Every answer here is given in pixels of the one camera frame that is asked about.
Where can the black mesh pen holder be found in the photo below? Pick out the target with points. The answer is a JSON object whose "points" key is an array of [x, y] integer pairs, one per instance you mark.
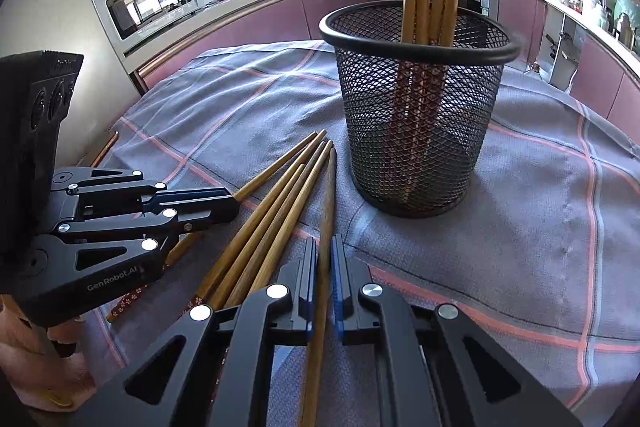
{"points": [[450, 132]]}

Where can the black built-in oven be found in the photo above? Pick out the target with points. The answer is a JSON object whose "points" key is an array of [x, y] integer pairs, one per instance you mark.
{"points": [[480, 2]]}

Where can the person's left hand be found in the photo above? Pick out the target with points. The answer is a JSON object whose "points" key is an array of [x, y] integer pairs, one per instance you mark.
{"points": [[35, 367]]}

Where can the grey checked tablecloth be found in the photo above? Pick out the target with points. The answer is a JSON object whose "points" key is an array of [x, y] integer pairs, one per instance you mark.
{"points": [[525, 232]]}

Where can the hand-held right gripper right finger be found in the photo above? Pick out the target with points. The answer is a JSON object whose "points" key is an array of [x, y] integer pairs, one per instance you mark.
{"points": [[350, 297]]}

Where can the pink base cabinets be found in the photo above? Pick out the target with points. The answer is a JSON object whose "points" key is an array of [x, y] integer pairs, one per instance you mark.
{"points": [[250, 27], [610, 77], [522, 12]]}

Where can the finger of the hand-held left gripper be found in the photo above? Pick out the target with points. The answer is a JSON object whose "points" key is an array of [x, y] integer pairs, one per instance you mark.
{"points": [[200, 198], [200, 219]]}

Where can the light green appliance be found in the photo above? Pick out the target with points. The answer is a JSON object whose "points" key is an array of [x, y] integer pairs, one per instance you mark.
{"points": [[627, 17]]}

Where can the grey refrigerator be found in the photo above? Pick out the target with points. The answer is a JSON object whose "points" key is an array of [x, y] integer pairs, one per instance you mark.
{"points": [[60, 7]]}

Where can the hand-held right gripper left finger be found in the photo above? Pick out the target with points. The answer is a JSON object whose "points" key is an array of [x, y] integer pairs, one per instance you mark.
{"points": [[300, 287]]}

